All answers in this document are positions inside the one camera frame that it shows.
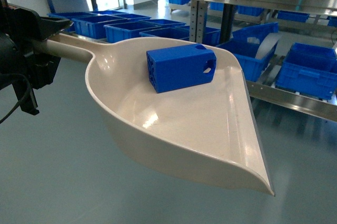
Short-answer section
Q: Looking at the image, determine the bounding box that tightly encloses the blue plastic bin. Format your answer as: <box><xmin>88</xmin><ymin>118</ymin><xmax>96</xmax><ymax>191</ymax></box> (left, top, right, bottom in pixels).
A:
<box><xmin>275</xmin><ymin>43</ymin><xmax>336</xmax><ymax>100</ymax></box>
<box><xmin>217</xmin><ymin>22</ymin><xmax>281</xmax><ymax>82</ymax></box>

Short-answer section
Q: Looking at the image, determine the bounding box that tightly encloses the blue plastic bin right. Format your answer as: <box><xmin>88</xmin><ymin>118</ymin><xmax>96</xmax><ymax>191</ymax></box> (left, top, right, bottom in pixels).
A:
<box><xmin>275</xmin><ymin>43</ymin><xmax>336</xmax><ymax>100</ymax></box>

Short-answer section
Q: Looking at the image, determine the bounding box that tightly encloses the blue plastic block part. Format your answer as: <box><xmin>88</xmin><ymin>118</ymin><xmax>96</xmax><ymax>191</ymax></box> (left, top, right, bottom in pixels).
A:
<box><xmin>146</xmin><ymin>43</ymin><xmax>217</xmax><ymax>93</ymax></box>

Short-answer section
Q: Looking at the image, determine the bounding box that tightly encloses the beige plastic dustpan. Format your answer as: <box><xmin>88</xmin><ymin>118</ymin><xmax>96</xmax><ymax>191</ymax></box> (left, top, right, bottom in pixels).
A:
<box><xmin>33</xmin><ymin>34</ymin><xmax>274</xmax><ymax>195</ymax></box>

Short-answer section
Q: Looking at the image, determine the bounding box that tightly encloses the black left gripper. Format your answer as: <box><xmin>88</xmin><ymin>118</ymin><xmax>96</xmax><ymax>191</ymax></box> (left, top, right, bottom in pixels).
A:
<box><xmin>1</xmin><ymin>6</ymin><xmax>73</xmax><ymax>115</ymax></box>

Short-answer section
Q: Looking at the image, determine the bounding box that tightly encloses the blue plastic bin left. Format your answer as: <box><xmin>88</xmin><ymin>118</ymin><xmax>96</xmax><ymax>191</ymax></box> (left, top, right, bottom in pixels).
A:
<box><xmin>217</xmin><ymin>22</ymin><xmax>281</xmax><ymax>82</ymax></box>

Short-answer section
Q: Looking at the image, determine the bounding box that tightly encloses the black cable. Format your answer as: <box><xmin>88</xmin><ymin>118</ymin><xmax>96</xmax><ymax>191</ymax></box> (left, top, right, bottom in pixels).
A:
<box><xmin>0</xmin><ymin>73</ymin><xmax>33</xmax><ymax>124</ymax></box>

